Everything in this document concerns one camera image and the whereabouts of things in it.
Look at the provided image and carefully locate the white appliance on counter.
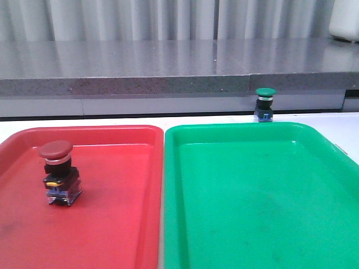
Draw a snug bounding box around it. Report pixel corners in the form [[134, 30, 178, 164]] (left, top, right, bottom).
[[329, 0, 358, 43]]

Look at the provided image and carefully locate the red plastic tray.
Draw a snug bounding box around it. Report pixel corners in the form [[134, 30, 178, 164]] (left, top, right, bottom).
[[1, 126, 163, 268]]

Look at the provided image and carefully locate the red mushroom push button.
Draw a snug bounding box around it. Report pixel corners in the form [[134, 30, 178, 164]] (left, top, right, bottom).
[[38, 140, 82, 206]]

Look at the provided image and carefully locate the grey stone counter ledge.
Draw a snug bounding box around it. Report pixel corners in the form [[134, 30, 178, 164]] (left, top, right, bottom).
[[0, 38, 359, 118]]

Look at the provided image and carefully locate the green plastic tray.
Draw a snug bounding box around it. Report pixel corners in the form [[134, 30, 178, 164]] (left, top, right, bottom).
[[164, 122, 358, 268]]

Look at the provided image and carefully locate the green mushroom push button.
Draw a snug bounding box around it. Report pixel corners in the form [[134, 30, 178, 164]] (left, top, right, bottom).
[[254, 87, 277, 123]]

